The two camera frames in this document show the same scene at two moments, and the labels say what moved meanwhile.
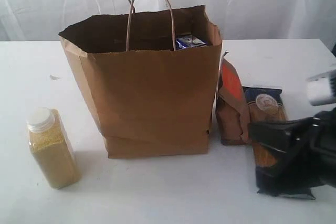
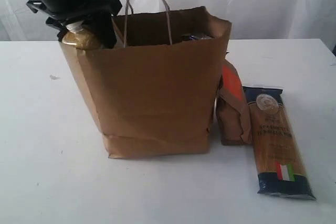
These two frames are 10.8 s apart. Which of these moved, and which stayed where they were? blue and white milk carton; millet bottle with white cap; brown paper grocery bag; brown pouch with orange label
Moved: millet bottle with white cap; blue and white milk carton
Stayed: brown pouch with orange label; brown paper grocery bag
